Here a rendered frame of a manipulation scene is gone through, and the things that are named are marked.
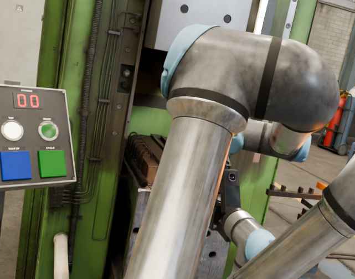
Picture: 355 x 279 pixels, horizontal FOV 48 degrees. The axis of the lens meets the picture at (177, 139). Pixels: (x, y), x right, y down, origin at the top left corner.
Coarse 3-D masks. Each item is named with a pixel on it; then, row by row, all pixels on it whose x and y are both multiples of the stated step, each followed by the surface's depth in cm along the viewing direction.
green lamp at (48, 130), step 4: (44, 124) 111; (48, 124) 112; (44, 128) 111; (48, 128) 112; (52, 128) 112; (44, 132) 111; (48, 132) 111; (52, 132) 112; (44, 136) 110; (48, 136) 111; (52, 136) 112
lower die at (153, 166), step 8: (128, 136) 173; (136, 136) 175; (144, 136) 173; (152, 136) 173; (152, 144) 161; (160, 144) 160; (152, 152) 150; (160, 152) 151; (144, 160) 142; (152, 160) 143; (160, 160) 141; (144, 168) 140; (152, 168) 136; (152, 176) 137
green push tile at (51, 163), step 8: (40, 152) 108; (48, 152) 110; (56, 152) 111; (40, 160) 108; (48, 160) 109; (56, 160) 111; (64, 160) 112; (40, 168) 107; (48, 168) 108; (56, 168) 110; (64, 168) 112; (40, 176) 107; (48, 176) 108; (56, 176) 110; (64, 176) 112
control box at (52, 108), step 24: (0, 96) 105; (48, 96) 114; (0, 120) 104; (24, 120) 108; (48, 120) 113; (0, 144) 102; (24, 144) 106; (48, 144) 111; (0, 168) 101; (72, 168) 114
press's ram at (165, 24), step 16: (160, 0) 125; (176, 0) 124; (192, 0) 125; (208, 0) 126; (224, 0) 128; (240, 0) 129; (160, 16) 124; (176, 16) 125; (192, 16) 126; (208, 16) 128; (224, 16) 130; (240, 16) 131; (160, 32) 125; (176, 32) 126; (160, 48) 126
